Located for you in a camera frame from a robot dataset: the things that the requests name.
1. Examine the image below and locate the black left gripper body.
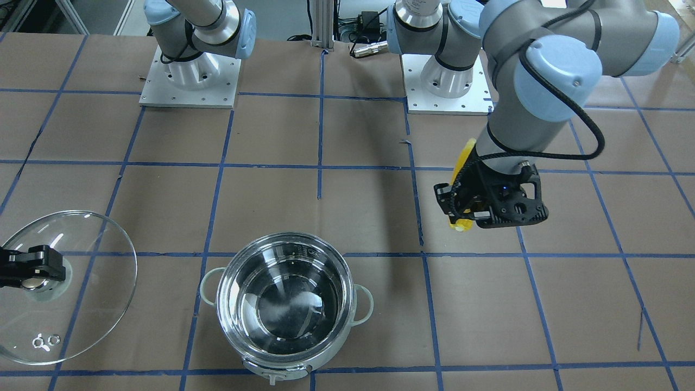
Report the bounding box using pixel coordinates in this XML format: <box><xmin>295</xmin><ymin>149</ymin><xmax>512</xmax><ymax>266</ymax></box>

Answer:
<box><xmin>462</xmin><ymin>162</ymin><xmax>549</xmax><ymax>229</ymax></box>

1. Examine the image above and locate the yellow corn cob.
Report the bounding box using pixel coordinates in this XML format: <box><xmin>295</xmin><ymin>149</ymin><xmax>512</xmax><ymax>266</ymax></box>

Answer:
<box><xmin>450</xmin><ymin>138</ymin><xmax>476</xmax><ymax>232</ymax></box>

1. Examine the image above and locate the glass pot lid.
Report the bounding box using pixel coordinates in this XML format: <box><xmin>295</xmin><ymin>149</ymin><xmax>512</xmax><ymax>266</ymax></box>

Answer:
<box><xmin>1</xmin><ymin>210</ymin><xmax>137</xmax><ymax>365</ymax></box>

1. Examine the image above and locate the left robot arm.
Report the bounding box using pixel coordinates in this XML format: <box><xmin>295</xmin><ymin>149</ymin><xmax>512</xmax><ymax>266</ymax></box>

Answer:
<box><xmin>387</xmin><ymin>1</ymin><xmax>680</xmax><ymax>232</ymax></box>

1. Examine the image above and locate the pale green steel pot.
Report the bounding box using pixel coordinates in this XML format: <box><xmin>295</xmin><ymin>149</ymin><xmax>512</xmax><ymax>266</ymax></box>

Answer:
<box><xmin>199</xmin><ymin>232</ymin><xmax>375</xmax><ymax>385</ymax></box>

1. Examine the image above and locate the black power adapter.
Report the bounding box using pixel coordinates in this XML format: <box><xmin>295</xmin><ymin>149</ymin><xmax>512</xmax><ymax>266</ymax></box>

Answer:
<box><xmin>359</xmin><ymin>11</ymin><xmax>381</xmax><ymax>33</ymax></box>

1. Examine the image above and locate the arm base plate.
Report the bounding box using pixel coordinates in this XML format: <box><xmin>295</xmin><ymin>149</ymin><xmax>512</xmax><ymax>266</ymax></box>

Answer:
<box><xmin>401</xmin><ymin>54</ymin><xmax>494</xmax><ymax>116</ymax></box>
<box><xmin>139</xmin><ymin>48</ymin><xmax>243</xmax><ymax>109</ymax></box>

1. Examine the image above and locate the silver cable connector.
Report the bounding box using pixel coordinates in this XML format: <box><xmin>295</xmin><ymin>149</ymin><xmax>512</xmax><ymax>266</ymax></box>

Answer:
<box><xmin>351</xmin><ymin>41</ymin><xmax>389</xmax><ymax>59</ymax></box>

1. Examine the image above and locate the black cables bundle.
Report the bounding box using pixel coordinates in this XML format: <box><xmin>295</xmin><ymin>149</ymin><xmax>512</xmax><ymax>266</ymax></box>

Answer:
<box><xmin>287</xmin><ymin>0</ymin><xmax>394</xmax><ymax>55</ymax></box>

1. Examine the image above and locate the aluminium frame post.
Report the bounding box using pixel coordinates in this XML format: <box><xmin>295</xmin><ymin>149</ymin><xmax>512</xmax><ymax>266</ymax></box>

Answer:
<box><xmin>307</xmin><ymin>1</ymin><xmax>337</xmax><ymax>52</ymax></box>

